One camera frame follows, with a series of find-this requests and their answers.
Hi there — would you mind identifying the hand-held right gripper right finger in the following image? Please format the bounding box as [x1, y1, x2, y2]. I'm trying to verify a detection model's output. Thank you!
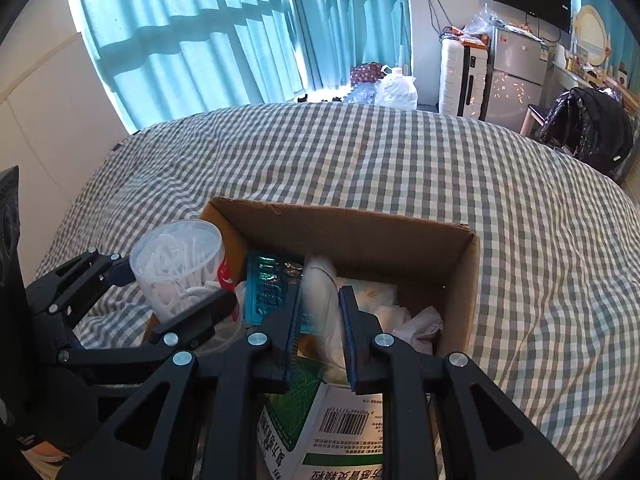
[338, 285, 581, 480]

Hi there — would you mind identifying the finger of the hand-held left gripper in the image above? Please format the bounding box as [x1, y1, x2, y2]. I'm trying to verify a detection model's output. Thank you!
[25, 249, 138, 317]
[56, 287, 238, 367]

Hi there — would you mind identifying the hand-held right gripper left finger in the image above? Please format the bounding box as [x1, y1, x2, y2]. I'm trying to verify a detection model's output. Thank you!
[52, 285, 304, 480]

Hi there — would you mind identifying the white tissue packet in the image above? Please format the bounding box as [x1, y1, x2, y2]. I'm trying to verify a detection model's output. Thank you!
[345, 275, 401, 312]

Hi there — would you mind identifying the red label container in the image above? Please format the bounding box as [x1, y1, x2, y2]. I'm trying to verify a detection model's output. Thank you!
[217, 255, 238, 293]

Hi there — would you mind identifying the teal blister pack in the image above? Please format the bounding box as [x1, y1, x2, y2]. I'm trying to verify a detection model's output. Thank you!
[242, 250, 306, 336]

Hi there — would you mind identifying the clear jar of floss picks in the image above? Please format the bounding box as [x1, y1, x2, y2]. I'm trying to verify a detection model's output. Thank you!
[129, 220, 224, 321]

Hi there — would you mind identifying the white tissue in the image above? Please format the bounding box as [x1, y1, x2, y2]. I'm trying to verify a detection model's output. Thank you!
[375, 302, 445, 356]

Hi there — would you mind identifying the green white medicine box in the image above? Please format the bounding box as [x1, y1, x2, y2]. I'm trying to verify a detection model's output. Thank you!
[256, 360, 436, 480]

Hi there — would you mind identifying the brown cardboard box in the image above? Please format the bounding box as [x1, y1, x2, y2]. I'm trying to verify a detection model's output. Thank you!
[142, 196, 481, 401]

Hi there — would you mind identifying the white plastic bag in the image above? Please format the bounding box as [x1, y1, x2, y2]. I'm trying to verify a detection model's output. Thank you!
[375, 65, 418, 111]

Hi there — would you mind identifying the wide teal curtain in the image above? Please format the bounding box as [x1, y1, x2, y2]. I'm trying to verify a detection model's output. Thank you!
[75, 0, 308, 131]

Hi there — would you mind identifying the dark patterned bag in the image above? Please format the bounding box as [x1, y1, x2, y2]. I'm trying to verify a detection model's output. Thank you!
[349, 62, 386, 88]

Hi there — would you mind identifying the white suitcase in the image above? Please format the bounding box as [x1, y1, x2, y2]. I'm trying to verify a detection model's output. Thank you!
[439, 37, 490, 120]

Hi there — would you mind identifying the white chair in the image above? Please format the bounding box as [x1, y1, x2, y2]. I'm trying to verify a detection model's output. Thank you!
[520, 104, 548, 138]

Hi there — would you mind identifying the silver refrigerator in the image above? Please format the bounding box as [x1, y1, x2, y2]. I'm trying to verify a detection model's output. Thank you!
[482, 25, 551, 133]

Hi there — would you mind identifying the black jacket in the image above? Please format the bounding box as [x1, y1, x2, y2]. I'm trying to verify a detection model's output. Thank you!
[537, 86, 635, 176]

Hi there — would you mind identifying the clear plastic bag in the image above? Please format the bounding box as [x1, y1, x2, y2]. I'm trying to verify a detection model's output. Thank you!
[462, 5, 496, 43]

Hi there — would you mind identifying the white dressing table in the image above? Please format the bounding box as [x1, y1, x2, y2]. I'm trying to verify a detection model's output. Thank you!
[550, 55, 640, 111]

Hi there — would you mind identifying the white oval mirror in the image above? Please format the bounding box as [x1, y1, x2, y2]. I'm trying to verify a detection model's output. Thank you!
[572, 4, 613, 68]

